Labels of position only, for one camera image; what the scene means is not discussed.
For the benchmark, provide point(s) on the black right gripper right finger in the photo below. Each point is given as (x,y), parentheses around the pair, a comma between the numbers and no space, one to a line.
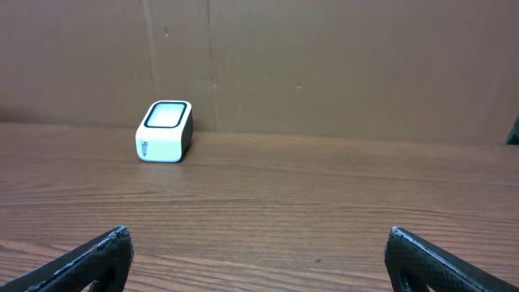
(414,264)

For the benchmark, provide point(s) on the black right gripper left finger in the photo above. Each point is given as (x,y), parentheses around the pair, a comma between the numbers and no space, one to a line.
(101,264)

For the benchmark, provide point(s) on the white barcode scanner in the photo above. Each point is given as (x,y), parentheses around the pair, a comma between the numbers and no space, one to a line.
(165,133)

